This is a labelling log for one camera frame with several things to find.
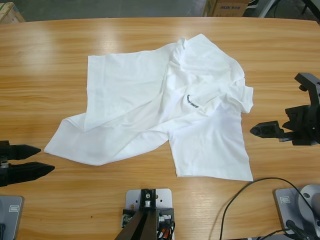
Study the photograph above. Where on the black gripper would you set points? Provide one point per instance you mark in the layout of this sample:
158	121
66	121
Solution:
3	147
305	125

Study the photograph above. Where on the white t-shirt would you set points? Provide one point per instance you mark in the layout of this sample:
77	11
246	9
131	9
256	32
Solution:
137	87

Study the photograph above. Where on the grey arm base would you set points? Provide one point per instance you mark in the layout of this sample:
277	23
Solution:
12	220
287	212

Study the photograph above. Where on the white mounting block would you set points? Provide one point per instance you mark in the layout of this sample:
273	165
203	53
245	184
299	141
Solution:
165	197

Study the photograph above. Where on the cardboard box blue print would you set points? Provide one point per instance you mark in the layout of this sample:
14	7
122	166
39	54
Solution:
225	11

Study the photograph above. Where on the black slanted rod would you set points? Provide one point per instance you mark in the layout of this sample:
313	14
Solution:
315	13

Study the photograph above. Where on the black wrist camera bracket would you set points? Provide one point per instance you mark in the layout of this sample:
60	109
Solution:
306	80

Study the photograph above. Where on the black corner bracket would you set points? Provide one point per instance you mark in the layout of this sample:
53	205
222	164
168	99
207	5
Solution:
126	215
166	212

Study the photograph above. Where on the white metal frame leg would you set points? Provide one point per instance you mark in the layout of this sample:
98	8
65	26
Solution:
266	8

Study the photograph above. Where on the dark camera post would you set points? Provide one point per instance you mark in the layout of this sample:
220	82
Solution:
140	225

